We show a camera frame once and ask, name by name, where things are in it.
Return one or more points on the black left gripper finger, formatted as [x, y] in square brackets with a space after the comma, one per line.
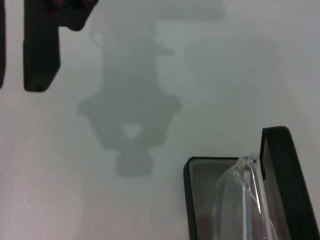
[2, 37]
[40, 55]

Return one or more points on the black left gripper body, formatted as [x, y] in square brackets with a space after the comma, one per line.
[75, 15]

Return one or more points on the black glasses case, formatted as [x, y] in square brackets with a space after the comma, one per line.
[200, 187]

